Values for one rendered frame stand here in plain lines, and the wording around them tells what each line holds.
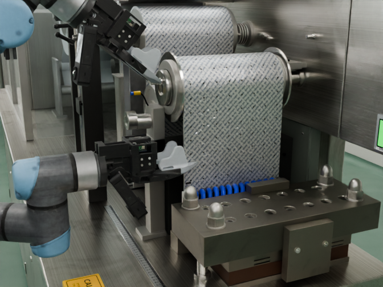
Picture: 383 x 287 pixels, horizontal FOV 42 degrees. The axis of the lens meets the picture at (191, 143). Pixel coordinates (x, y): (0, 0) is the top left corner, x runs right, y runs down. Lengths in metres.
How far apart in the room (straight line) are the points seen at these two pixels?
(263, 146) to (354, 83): 0.24
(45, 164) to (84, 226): 0.34
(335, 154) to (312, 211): 0.44
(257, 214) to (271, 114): 0.25
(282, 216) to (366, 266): 0.23
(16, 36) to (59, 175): 0.28
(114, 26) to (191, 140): 0.28
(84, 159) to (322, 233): 0.47
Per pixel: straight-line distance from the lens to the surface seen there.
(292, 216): 0.99
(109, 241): 1.17
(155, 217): 1.16
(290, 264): 0.99
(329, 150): 1.42
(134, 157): 0.97
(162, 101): 1.05
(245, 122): 1.08
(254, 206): 1.02
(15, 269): 2.97
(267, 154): 1.13
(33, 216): 0.98
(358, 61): 1.06
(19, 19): 0.78
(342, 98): 1.10
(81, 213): 1.32
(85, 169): 0.95
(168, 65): 1.03
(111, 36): 0.96
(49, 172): 0.94
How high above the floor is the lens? 1.44
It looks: 17 degrees down
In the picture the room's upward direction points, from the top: straight up
